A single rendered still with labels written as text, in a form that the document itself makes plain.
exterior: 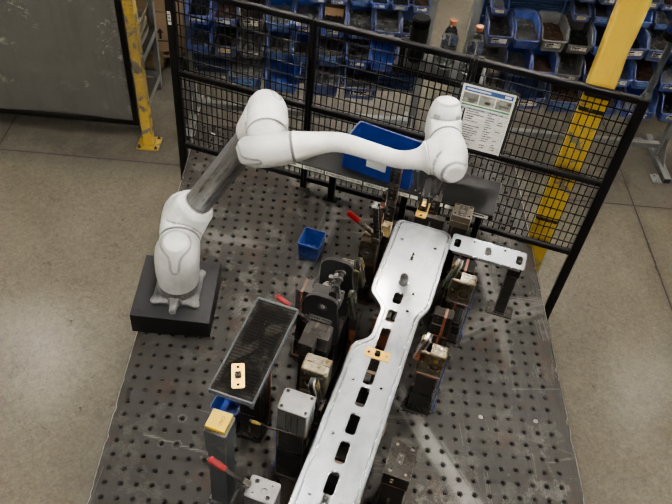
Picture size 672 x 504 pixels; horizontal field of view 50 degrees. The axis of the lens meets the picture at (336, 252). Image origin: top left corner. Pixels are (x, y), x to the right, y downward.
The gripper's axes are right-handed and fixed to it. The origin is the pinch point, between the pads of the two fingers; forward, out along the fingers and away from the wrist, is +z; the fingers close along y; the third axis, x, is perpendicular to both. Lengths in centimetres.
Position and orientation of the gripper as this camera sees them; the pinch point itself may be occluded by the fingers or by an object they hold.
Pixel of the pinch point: (424, 201)
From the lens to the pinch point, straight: 249.9
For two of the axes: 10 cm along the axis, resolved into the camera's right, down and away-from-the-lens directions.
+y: 9.5, 2.8, -1.6
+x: 3.1, -6.7, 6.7
